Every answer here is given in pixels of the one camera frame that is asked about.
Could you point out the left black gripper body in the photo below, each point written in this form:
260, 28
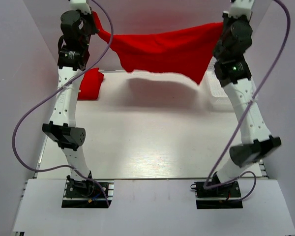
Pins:
87, 20

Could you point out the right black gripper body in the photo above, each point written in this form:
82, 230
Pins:
227, 22

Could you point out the red t-shirt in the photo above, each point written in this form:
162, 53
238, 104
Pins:
90, 85
186, 51

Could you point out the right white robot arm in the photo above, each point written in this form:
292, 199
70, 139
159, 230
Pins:
233, 73

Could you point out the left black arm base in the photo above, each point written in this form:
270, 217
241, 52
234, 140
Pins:
87, 194

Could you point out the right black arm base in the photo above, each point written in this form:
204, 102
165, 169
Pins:
225, 197

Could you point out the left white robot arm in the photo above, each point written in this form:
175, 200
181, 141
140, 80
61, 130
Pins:
62, 124

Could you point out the folded red t-shirt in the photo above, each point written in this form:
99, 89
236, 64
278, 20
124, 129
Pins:
90, 85

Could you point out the white plastic basket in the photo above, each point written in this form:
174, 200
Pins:
218, 99

